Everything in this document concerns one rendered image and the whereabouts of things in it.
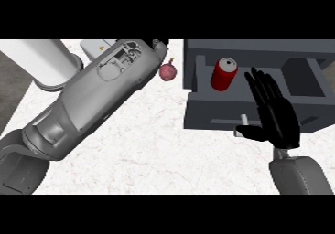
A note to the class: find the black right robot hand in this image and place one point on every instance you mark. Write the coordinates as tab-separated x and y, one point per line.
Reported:
277	122

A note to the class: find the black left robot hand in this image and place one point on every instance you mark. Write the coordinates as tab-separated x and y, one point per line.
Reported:
159	42

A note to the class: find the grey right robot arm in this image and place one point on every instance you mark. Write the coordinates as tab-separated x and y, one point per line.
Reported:
299	176

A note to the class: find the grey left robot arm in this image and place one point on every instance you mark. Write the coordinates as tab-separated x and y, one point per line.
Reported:
84	100

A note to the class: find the dark grey drawer front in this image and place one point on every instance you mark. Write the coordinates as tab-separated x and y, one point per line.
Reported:
220	111

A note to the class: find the red can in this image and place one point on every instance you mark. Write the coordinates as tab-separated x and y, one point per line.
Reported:
223	76

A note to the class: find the purple red onion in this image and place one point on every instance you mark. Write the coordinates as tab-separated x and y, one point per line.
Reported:
167	72

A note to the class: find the dark grey cabinet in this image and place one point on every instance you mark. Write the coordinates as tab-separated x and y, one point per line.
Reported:
264	48

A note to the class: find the white cylindrical appliance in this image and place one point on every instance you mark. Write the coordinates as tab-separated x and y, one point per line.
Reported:
40	64

